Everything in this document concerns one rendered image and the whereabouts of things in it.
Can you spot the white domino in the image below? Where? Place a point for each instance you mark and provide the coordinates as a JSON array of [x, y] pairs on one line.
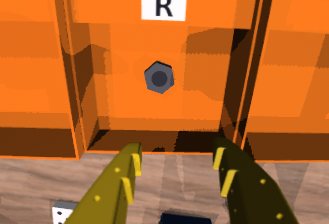
[[61, 210]]

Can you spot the blue nine-volt battery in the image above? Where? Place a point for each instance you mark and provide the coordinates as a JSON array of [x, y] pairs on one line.
[[181, 219]]

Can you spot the dark grey hex nut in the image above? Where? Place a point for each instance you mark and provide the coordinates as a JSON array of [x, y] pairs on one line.
[[159, 77]]

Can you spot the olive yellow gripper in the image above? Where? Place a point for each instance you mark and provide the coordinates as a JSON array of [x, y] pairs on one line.
[[253, 196]]

